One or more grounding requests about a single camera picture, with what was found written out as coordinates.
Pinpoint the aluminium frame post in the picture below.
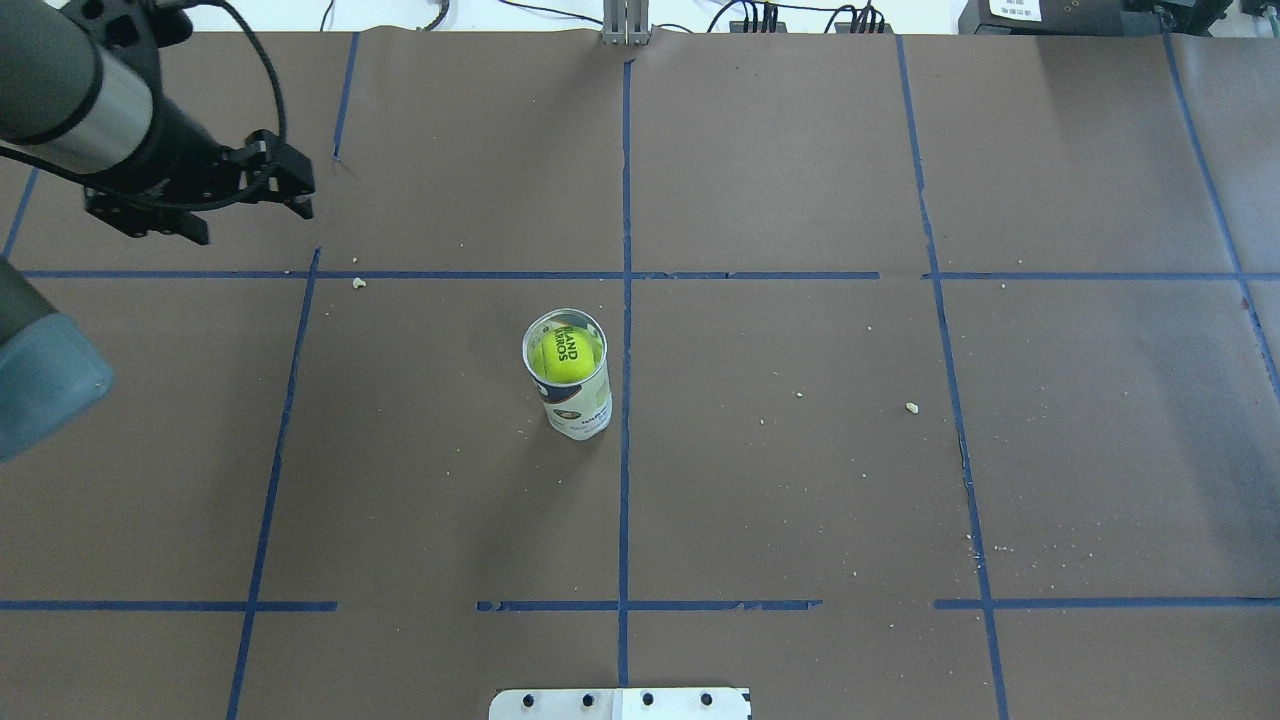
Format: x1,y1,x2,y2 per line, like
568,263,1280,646
600,0,653,47

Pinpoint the black computer box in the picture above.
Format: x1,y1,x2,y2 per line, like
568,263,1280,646
957,1,1165,37

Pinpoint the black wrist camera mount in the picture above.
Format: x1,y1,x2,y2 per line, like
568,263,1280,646
59,1,195,74

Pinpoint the clear tennis ball can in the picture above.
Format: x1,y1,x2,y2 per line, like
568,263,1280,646
521,307,613,441

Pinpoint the yellow tennis ball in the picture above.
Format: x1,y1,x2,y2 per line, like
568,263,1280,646
529,325,604,386

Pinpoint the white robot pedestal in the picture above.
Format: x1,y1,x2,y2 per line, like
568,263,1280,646
488,685,753,719

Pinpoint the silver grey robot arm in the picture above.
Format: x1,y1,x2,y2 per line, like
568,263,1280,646
1,1,316,460

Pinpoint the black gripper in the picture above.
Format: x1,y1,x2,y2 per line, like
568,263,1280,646
84,95,316,246

